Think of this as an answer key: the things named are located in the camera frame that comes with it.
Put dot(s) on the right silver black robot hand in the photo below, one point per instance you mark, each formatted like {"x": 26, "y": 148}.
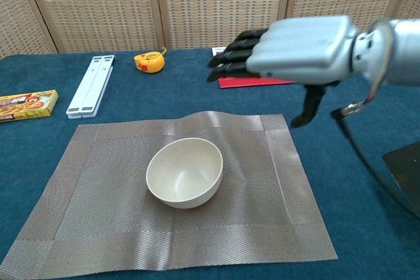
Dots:
{"x": 302, "y": 50}

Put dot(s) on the white bowl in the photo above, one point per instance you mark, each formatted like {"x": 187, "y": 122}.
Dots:
{"x": 183, "y": 175}

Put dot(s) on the gray woven placemat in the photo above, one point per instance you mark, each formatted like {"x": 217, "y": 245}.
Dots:
{"x": 98, "y": 194}

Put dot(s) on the right blue-gray robot arm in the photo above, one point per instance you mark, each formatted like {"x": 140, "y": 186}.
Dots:
{"x": 403, "y": 50}

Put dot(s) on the white red desk calendar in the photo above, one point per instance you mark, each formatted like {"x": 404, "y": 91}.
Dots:
{"x": 249, "y": 82}

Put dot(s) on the yellow tape measure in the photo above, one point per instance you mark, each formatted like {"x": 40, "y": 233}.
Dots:
{"x": 149, "y": 62}

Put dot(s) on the black cardboard box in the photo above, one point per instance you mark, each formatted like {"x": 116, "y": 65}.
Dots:
{"x": 407, "y": 165}

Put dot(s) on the white folding stand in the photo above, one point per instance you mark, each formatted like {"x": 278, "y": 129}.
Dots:
{"x": 90, "y": 86}

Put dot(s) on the yellow curry roux box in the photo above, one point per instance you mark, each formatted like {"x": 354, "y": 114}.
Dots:
{"x": 26, "y": 104}

